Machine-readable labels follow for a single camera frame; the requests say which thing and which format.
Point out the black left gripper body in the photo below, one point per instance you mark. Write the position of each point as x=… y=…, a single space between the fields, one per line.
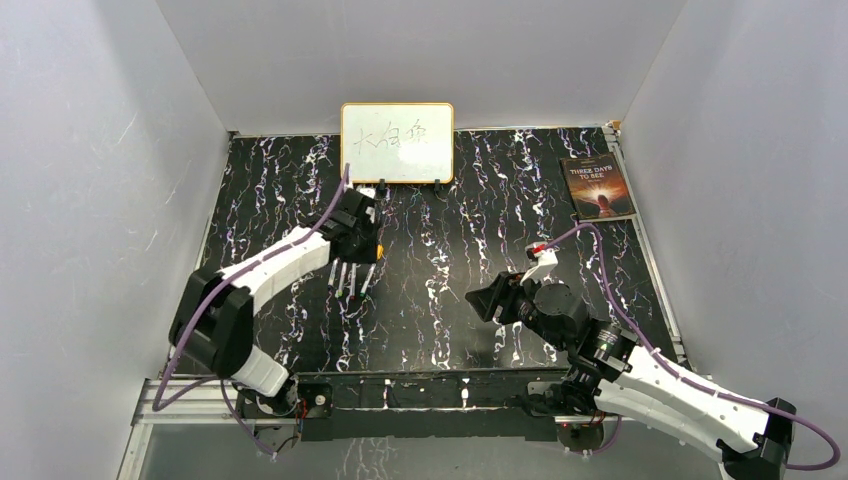
x=363 y=250

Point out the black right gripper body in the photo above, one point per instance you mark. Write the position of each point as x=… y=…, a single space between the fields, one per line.
x=518 y=297

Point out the white pen red tip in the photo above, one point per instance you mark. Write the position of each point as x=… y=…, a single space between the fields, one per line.
x=353 y=280

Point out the white pen green tip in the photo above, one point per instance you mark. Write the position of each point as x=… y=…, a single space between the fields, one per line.
x=342 y=279

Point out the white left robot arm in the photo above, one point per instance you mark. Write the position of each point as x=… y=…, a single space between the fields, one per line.
x=214 y=321

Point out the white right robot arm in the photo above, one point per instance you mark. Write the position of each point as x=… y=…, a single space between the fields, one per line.
x=611 y=371

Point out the white dry-erase board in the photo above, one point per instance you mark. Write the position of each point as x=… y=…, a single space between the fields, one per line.
x=397 y=143

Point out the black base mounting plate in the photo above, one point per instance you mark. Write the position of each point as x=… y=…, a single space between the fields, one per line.
x=441 y=404

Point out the dark Three Days book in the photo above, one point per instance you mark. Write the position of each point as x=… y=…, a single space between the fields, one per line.
x=598 y=188

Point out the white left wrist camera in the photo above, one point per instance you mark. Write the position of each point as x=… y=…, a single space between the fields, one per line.
x=371 y=192

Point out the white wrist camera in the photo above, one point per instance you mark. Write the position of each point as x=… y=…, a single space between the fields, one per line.
x=543 y=262
x=371 y=192

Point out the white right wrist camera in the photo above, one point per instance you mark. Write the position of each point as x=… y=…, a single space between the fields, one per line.
x=543 y=262

